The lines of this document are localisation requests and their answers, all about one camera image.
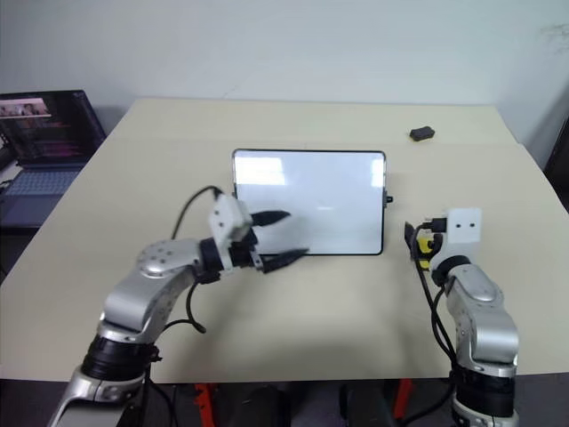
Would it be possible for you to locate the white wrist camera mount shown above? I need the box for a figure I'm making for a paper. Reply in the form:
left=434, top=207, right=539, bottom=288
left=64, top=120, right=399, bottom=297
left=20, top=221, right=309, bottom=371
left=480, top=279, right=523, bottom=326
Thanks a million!
left=433, top=206, right=484, bottom=270
left=208, top=194, right=252, bottom=270

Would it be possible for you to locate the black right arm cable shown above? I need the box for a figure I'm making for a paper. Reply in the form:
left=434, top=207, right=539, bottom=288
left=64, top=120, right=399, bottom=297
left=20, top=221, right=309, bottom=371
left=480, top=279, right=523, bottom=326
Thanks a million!
left=415, top=260, right=461, bottom=379

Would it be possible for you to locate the black framed whiteboard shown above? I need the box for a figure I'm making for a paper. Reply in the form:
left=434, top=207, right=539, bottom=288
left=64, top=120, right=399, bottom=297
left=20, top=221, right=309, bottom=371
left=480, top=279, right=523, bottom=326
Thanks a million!
left=230, top=149, right=395, bottom=257

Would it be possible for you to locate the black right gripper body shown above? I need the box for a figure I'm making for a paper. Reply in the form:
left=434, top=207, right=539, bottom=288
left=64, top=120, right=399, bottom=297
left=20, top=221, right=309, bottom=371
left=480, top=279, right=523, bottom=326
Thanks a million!
left=417, top=215, right=448, bottom=236

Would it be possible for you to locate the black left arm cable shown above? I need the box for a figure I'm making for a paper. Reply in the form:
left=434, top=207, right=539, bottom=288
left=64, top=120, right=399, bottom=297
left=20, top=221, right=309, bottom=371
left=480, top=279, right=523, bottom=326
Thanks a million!
left=164, top=185, right=223, bottom=334

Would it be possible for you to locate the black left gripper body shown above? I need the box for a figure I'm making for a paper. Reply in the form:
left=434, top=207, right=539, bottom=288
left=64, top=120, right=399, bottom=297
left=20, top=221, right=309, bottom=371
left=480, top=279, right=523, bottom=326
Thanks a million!
left=228, top=226, right=265, bottom=272

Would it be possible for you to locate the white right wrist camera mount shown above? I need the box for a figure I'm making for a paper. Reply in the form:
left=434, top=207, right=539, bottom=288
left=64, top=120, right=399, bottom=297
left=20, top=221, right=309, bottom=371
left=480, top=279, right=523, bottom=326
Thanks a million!
left=433, top=206, right=484, bottom=270

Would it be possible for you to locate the open laptop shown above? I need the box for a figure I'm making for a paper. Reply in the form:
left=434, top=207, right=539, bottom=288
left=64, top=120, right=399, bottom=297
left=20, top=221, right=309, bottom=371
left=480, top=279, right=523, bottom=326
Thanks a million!
left=0, top=90, right=108, bottom=229

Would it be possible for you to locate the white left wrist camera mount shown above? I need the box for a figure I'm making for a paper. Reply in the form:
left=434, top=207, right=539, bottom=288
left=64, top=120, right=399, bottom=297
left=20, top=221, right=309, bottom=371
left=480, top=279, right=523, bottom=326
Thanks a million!
left=208, top=194, right=252, bottom=270

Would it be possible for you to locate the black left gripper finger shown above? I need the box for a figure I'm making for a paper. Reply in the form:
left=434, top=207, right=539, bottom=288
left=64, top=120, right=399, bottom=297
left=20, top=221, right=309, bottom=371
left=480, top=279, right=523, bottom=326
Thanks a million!
left=259, top=246, right=310, bottom=274
left=251, top=209, right=293, bottom=230

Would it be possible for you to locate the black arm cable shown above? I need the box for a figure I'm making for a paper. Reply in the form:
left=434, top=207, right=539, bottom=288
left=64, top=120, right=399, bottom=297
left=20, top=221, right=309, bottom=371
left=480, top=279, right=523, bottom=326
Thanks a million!
left=164, top=185, right=223, bottom=334
left=415, top=260, right=461, bottom=379

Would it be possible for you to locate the orange table leg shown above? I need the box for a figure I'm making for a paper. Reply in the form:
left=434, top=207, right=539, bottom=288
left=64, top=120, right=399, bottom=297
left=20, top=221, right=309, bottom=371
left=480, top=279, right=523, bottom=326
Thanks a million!
left=193, top=382, right=215, bottom=427
left=392, top=377, right=413, bottom=422

